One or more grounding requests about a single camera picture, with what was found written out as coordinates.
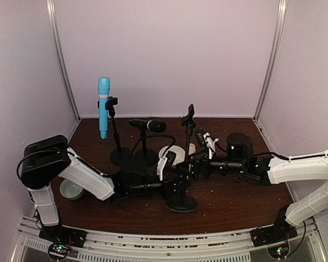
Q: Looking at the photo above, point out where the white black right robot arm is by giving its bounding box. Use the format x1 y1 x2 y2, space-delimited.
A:
176 133 328 228

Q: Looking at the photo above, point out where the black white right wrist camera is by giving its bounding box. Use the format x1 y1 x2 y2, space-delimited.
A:
195 130 219 159

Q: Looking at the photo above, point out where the black microphone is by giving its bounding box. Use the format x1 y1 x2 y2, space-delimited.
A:
129 119 167 133

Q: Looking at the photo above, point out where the beige microphone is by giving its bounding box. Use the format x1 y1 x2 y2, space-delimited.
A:
189 143 196 154

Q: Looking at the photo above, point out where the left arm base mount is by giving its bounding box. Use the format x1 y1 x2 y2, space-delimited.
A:
36 211 87 261

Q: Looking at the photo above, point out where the metal front rail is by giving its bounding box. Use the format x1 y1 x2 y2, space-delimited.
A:
10 228 326 262

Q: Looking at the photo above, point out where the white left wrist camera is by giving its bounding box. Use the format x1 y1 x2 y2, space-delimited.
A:
156 153 168 181

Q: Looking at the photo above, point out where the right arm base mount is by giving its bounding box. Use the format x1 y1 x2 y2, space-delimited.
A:
250 219 298 260

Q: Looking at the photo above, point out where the pale green ceramic bowl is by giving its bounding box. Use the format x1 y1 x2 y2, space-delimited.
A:
60 180 84 200

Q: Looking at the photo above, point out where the black microphone stand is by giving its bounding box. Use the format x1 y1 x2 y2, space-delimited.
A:
166 104 197 213
129 119 157 166
106 96 132 165

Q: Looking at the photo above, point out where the blue microphone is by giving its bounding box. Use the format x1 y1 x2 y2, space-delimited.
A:
98 77 110 139

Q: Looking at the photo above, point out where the white ceramic bowl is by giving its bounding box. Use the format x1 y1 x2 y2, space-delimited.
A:
158 145 185 165

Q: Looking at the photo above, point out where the black front microphone stand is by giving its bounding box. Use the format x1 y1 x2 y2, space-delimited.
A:
106 96 132 165

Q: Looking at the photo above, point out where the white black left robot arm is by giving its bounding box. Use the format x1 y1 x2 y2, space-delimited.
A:
16 135 187 228

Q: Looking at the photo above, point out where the left aluminium frame post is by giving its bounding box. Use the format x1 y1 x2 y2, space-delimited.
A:
46 0 81 122

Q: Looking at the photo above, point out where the aluminium frame post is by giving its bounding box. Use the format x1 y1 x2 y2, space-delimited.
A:
254 0 287 122
46 0 81 122

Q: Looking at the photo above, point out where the right aluminium frame post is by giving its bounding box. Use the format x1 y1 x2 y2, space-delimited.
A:
254 0 287 122

